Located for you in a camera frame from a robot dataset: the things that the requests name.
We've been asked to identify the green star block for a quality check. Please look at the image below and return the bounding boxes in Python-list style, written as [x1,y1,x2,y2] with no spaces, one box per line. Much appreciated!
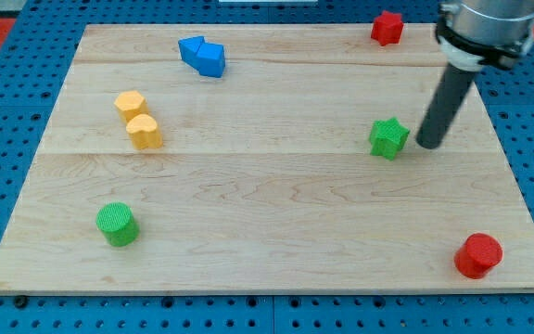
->
[368,117,410,161]

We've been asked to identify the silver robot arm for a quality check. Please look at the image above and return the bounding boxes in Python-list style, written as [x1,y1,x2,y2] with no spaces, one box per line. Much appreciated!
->
[436,0,534,72]

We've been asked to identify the red star block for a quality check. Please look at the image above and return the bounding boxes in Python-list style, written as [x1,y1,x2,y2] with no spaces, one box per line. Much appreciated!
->
[371,10,404,46]

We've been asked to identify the light wooden board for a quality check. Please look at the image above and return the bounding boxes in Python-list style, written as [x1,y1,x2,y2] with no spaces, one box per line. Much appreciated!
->
[0,23,534,296]

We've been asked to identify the blue pentagon block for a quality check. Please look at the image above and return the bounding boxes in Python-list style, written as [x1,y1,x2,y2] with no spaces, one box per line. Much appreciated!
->
[197,43,225,78]

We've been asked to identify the yellow heart block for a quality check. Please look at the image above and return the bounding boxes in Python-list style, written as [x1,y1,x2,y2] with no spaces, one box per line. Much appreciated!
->
[125,114,163,150]

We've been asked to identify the blue cube block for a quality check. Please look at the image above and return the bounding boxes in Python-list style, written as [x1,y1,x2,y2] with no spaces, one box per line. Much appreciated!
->
[178,36,205,70]

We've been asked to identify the yellow hexagon block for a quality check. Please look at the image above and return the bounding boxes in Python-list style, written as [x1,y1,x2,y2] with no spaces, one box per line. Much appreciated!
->
[114,90,149,123]

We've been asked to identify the green cylinder block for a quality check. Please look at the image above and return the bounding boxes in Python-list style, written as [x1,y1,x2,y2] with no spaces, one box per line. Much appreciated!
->
[95,202,140,247]

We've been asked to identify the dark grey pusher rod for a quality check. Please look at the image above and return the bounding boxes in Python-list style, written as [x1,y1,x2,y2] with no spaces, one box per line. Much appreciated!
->
[415,64,477,149]

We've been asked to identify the red cylinder block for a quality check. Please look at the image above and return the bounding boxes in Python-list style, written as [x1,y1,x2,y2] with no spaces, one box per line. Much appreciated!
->
[453,233,503,279]

